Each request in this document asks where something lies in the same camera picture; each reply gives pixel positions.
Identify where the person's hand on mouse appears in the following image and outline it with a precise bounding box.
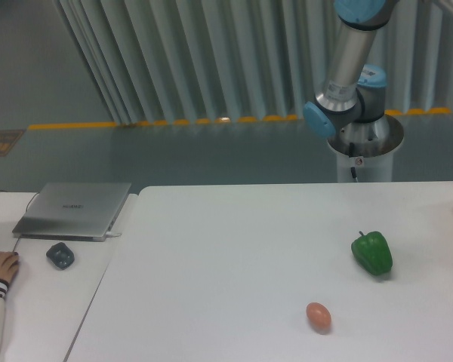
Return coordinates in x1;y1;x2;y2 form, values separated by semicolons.
0;251;20;284

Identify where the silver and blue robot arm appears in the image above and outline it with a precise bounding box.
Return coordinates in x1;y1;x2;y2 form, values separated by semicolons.
303;1;453;138

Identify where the green bell pepper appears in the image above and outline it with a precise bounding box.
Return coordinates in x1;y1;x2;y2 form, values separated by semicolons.
351;231;393;276

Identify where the black charger adapter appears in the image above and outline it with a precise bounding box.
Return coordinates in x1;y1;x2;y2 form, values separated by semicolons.
46;242;75;270

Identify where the silver closed laptop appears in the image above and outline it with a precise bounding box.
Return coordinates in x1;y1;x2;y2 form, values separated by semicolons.
12;183;131;241

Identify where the white laptop plug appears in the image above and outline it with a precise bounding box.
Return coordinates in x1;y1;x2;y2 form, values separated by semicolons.
105;232;122;238

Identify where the white pleated curtain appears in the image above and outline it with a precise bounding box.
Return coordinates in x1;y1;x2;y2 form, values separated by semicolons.
57;1;453;124

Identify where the brown egg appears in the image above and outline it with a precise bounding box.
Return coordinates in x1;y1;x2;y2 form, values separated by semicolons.
306;302;331;333

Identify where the black mouse cable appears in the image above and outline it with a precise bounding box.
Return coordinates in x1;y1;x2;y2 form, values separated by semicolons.
0;189;41;253

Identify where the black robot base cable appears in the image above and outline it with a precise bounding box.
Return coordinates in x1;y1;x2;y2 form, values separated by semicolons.
348;142;359;183

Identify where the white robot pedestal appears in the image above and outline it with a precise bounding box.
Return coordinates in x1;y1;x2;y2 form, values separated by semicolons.
328;115;404;183

